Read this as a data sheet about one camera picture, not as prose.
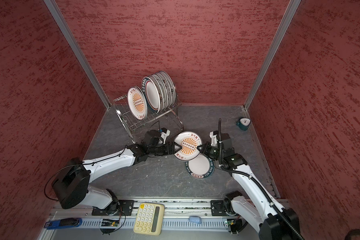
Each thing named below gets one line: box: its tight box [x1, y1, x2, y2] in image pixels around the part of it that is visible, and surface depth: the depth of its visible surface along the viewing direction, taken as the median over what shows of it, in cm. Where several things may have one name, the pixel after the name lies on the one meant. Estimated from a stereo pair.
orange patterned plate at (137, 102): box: [127, 85, 148, 121], surface depth 77 cm
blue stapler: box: [43, 217, 83, 230], surface depth 70 cm
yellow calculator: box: [133, 202, 165, 236], surface depth 71 cm
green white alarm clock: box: [236, 117, 251, 131], surface depth 108 cm
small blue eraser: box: [188, 216, 202, 224], surface depth 72 cm
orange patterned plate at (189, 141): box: [174, 131, 203, 161], surface depth 82 cm
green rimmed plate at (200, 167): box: [185, 153, 215, 179], surface depth 88 cm
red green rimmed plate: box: [141, 76, 161, 114], surface depth 80 cm
